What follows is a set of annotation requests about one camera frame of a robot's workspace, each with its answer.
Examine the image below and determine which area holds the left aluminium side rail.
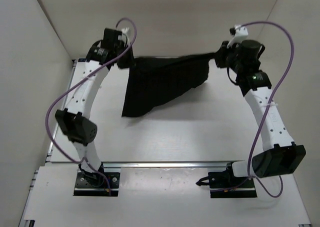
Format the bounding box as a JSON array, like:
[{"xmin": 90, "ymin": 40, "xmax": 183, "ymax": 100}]
[{"xmin": 44, "ymin": 59, "xmax": 79, "ymax": 164}]

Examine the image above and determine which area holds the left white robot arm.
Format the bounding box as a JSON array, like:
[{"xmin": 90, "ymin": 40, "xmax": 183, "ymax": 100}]
[{"xmin": 55, "ymin": 28, "xmax": 133, "ymax": 186}]

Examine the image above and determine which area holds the aluminium side rail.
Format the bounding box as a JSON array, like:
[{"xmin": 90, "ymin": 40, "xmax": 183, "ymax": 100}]
[
  {"xmin": 44, "ymin": 59, "xmax": 79, "ymax": 164},
  {"xmin": 248, "ymin": 73, "xmax": 259, "ymax": 92}
]

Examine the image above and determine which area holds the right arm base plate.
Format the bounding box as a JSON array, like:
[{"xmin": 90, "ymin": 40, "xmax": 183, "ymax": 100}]
[{"xmin": 195, "ymin": 166, "xmax": 258, "ymax": 199}]

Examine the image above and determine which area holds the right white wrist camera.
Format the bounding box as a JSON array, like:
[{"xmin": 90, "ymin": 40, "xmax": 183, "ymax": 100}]
[{"xmin": 227, "ymin": 25, "xmax": 249, "ymax": 49}]

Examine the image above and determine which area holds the black pleated skirt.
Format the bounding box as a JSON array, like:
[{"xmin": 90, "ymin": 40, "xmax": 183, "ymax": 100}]
[{"xmin": 122, "ymin": 52, "xmax": 216, "ymax": 118}]

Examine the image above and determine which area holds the right aluminium side rail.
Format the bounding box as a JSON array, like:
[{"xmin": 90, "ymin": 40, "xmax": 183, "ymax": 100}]
[{"xmin": 248, "ymin": 73, "xmax": 259, "ymax": 92}]

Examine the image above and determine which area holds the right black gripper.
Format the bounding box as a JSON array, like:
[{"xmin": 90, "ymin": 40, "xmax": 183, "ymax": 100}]
[{"xmin": 213, "ymin": 41, "xmax": 245, "ymax": 74}]

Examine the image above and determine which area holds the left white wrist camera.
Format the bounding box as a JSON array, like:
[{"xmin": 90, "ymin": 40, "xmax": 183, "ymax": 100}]
[{"xmin": 121, "ymin": 27, "xmax": 131, "ymax": 47}]

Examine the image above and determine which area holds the aluminium front rail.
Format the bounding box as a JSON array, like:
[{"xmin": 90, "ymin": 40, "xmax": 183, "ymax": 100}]
[{"xmin": 103, "ymin": 161, "xmax": 229, "ymax": 169}]

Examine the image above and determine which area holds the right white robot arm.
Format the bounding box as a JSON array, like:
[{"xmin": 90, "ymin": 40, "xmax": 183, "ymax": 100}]
[{"xmin": 215, "ymin": 40, "xmax": 306, "ymax": 187}]

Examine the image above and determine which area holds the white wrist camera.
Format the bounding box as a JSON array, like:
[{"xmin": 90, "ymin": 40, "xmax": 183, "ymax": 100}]
[
  {"xmin": 227, "ymin": 25, "xmax": 249, "ymax": 49},
  {"xmin": 121, "ymin": 27, "xmax": 131, "ymax": 47}
]

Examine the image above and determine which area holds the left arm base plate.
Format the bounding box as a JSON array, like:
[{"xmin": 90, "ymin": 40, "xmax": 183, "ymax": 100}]
[{"xmin": 73, "ymin": 171, "xmax": 121, "ymax": 197}]

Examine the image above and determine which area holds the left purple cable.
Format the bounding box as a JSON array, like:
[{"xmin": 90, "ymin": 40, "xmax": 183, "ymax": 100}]
[{"xmin": 46, "ymin": 17, "xmax": 138, "ymax": 192}]

